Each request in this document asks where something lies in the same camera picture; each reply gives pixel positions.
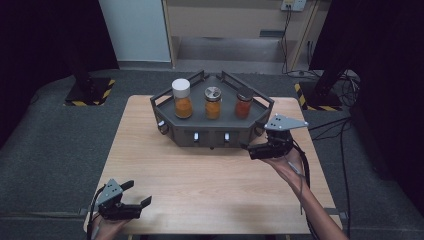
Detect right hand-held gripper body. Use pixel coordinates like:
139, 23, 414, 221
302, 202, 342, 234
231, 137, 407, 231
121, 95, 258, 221
247, 113, 310, 161

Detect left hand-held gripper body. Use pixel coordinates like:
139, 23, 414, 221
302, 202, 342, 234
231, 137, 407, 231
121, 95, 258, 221
95, 178, 144, 221

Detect black lid spice jar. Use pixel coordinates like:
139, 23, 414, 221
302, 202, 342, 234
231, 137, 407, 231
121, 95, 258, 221
234, 87, 255, 120

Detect dark grey corner rack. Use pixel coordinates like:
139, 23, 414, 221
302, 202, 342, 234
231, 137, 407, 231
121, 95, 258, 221
149, 69, 275, 150

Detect silver lid spice jar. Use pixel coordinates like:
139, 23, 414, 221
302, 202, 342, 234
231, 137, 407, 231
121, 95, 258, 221
203, 85, 223, 121

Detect white lid spice jar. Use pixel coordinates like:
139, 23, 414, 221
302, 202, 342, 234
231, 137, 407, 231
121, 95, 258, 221
171, 78, 194, 120

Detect person's left hand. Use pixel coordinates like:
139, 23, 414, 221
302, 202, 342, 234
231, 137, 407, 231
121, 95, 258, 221
90, 215, 131, 240

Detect person's right hand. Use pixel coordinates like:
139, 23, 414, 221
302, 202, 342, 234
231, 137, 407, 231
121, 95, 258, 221
262, 147, 307, 192

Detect black stand with striped base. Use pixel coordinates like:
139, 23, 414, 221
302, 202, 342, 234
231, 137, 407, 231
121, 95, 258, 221
64, 0, 117, 107
294, 59, 345, 112

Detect black curtain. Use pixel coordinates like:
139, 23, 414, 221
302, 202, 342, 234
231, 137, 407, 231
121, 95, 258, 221
0, 0, 120, 148
309, 0, 424, 216

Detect white panel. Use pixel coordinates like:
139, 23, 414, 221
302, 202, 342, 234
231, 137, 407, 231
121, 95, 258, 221
99, 0, 172, 63

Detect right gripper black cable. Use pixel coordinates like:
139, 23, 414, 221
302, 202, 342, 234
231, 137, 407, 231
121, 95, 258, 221
291, 139, 321, 240

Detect black floor cable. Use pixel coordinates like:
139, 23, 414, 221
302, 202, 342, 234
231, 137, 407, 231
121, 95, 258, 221
308, 116, 353, 238

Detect tangled black cables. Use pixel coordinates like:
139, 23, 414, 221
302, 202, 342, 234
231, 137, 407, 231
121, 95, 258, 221
334, 69, 362, 108

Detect black outlet cable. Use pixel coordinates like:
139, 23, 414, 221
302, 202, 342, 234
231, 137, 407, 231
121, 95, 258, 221
279, 5, 313, 78

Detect white wall outlet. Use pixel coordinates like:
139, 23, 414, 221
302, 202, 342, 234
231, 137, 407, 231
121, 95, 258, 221
280, 0, 307, 12

